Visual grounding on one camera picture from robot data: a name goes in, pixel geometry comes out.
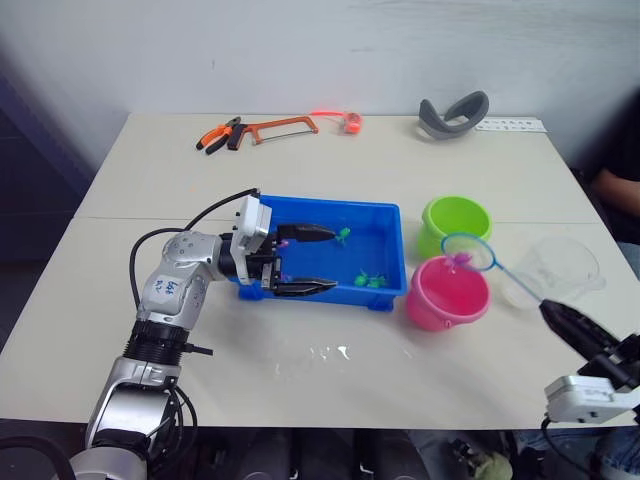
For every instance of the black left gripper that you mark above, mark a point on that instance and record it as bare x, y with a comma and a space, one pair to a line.
262, 272

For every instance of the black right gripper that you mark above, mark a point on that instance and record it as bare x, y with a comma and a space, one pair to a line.
622, 362

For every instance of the blue fishing net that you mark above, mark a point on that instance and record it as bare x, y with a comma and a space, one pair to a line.
520, 285

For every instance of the pink toy fish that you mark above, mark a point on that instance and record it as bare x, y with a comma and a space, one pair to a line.
283, 244
461, 259

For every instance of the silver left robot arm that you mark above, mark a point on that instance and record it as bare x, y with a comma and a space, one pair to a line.
165, 290

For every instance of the green toy fish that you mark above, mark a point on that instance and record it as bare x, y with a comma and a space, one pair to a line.
361, 278
342, 235
377, 281

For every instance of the blue plastic tub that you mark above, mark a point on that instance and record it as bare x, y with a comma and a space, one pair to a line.
370, 250

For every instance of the clear plastic cup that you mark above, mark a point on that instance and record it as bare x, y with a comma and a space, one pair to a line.
570, 265

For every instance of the green plastic bucket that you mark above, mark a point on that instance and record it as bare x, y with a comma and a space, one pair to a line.
432, 240

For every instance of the pink plastic bucket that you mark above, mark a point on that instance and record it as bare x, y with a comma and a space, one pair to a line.
440, 305

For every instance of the orange hacksaw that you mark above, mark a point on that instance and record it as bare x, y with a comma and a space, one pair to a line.
280, 122

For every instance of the seated person in black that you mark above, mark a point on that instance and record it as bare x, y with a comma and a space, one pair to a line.
620, 190

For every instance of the orange black pliers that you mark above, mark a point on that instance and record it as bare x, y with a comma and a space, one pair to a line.
215, 137

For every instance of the olive green cloth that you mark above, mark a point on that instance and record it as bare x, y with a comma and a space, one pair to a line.
492, 467

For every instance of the white printed paper strip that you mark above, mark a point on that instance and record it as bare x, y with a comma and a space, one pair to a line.
510, 125

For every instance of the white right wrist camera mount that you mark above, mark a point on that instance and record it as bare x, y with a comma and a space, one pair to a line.
575, 397

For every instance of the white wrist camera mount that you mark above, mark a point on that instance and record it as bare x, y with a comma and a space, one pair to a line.
575, 397
252, 220

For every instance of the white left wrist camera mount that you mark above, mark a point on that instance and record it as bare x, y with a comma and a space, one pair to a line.
252, 220

